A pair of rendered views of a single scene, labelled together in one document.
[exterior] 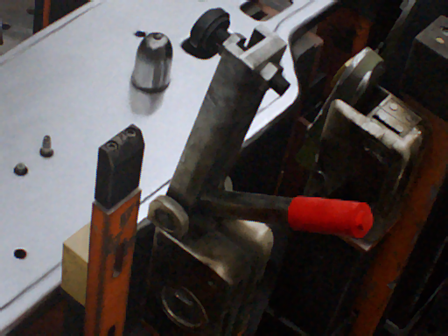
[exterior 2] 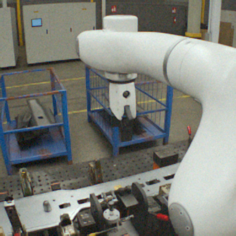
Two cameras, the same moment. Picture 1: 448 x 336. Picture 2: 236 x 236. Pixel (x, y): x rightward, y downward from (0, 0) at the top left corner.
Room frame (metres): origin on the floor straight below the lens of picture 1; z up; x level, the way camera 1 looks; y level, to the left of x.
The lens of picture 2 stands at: (0.22, -0.64, 1.78)
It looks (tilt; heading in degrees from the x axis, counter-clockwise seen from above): 25 degrees down; 36
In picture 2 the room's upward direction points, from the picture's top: straight up
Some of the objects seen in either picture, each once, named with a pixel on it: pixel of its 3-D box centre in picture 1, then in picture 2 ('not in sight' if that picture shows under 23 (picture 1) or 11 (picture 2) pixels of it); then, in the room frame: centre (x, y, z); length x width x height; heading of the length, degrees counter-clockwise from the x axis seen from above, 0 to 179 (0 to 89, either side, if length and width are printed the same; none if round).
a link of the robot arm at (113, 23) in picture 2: not in sight; (118, 41); (0.75, -0.26, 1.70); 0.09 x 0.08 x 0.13; 150
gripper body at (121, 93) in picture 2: not in sight; (120, 94); (0.75, -0.26, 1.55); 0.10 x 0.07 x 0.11; 53
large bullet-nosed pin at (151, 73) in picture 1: (152, 64); (47, 206); (0.68, 0.06, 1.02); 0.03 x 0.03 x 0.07
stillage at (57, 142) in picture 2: not in sight; (31, 115); (1.99, 2.03, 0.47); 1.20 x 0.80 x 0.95; 56
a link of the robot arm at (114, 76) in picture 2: not in sight; (121, 72); (0.75, -0.27, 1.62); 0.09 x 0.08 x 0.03; 53
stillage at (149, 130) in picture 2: not in sight; (124, 102); (3.06, 1.29, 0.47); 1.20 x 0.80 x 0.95; 59
